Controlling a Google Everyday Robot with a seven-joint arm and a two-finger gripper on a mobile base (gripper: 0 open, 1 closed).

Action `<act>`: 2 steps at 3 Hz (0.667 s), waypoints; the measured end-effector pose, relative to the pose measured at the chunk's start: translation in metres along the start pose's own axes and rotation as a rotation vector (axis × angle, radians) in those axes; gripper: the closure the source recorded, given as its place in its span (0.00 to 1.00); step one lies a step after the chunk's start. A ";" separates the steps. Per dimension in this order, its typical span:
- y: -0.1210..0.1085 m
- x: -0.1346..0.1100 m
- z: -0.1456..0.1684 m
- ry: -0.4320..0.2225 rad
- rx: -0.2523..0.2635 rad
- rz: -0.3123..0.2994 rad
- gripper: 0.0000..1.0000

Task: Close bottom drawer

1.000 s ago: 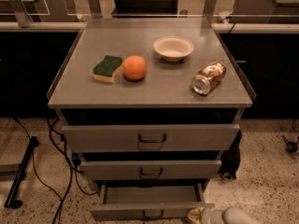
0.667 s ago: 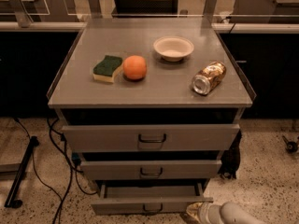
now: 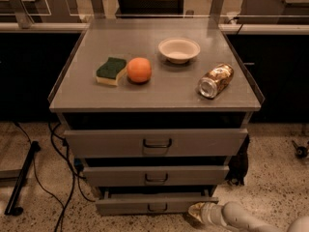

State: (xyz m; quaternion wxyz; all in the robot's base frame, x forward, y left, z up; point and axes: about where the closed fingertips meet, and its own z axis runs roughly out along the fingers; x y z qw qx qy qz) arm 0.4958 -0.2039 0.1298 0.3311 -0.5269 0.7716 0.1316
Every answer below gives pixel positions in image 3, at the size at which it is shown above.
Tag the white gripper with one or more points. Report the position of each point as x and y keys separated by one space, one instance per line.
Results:
x=207 y=214

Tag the grey bottom drawer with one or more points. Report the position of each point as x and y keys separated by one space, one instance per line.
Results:
x=113 y=204

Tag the grey drawer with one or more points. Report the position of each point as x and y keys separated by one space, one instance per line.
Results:
x=139 y=176
x=113 y=204
x=155 y=143

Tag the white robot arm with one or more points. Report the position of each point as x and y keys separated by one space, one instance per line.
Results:
x=231 y=216

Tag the grey top drawer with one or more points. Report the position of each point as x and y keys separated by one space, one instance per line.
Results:
x=155 y=143

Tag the grey middle drawer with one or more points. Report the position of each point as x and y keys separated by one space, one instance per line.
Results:
x=139 y=176

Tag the grey drawer cabinet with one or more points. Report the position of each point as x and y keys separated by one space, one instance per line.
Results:
x=169 y=101

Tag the small black floor caster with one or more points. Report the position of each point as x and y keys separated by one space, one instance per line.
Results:
x=301 y=152

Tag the gold soda can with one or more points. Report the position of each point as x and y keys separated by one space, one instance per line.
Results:
x=215 y=81

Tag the orange fruit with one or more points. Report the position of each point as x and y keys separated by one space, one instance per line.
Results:
x=139 y=70

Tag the white bowl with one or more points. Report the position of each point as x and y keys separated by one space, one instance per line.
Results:
x=179 y=50

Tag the green yellow sponge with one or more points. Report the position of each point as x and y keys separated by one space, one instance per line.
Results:
x=111 y=71

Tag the black metal stand leg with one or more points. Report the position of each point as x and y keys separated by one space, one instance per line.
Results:
x=12 y=209

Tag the black chair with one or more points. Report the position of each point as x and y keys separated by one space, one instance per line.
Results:
x=149 y=8

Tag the clear acrylic barrier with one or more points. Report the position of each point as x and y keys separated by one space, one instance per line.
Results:
x=73 y=13

